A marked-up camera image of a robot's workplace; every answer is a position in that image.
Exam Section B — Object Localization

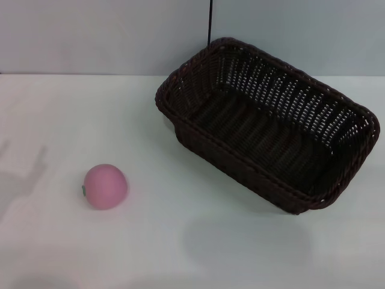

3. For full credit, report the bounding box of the dark brown woven basket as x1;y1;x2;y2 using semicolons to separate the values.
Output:
155;37;381;216

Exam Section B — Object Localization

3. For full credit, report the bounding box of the pink toy peach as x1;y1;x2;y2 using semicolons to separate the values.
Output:
81;163;130;211

